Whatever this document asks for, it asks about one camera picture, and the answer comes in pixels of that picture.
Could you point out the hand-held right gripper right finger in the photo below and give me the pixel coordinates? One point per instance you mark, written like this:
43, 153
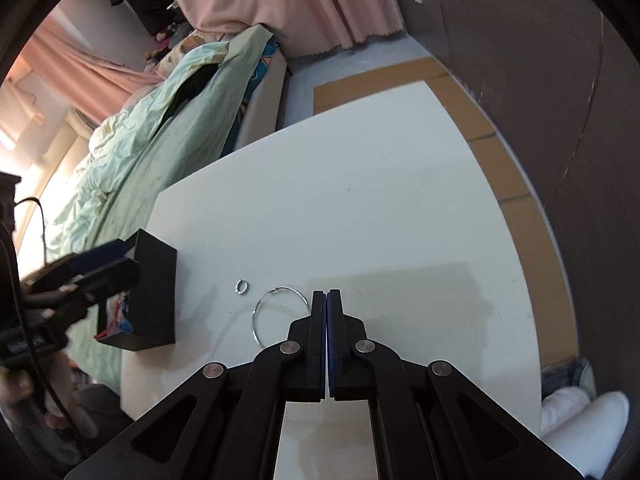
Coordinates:
334, 350

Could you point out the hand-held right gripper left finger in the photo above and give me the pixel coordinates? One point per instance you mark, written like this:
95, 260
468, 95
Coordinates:
320, 350

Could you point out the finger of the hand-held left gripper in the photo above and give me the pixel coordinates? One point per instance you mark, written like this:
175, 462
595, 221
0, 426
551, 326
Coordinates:
100, 280
95, 256

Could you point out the black jewelry box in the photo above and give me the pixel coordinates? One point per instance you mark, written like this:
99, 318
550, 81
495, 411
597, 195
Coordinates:
155, 290

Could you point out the large silver hoop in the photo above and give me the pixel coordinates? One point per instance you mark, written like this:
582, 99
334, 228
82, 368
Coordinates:
255, 320

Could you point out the person's left hand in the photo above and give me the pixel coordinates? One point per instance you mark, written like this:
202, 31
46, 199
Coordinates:
62, 385

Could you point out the light green blanket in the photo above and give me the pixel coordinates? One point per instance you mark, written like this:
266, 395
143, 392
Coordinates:
150, 135

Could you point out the pink curtain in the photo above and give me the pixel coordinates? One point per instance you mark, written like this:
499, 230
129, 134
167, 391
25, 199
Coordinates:
280, 0
85, 70

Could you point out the white mattress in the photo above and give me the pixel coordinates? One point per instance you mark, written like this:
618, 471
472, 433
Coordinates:
265, 105

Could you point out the pink plush toys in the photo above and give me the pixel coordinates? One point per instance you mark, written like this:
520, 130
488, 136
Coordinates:
185, 42

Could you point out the white cloth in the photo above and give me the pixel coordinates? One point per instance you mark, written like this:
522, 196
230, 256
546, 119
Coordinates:
562, 405
595, 430

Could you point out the brown cardboard floor sheets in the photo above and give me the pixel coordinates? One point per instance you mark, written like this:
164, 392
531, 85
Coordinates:
530, 220

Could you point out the blue denim cloth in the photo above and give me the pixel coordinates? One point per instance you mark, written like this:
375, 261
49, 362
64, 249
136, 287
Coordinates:
570, 372

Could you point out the blue patterned sheet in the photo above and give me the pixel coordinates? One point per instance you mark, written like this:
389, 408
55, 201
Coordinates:
260, 65

